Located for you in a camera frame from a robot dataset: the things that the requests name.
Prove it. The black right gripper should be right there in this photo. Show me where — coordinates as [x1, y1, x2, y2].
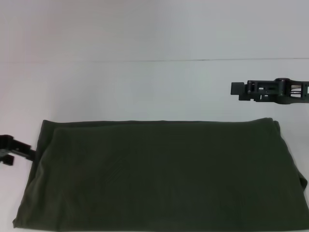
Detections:
[230, 77, 309, 106]

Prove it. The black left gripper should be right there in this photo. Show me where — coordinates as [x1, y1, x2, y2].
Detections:
[0, 134, 37, 167]

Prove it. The dark green FREE t-shirt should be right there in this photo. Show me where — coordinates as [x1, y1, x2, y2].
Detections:
[12, 117, 309, 232]

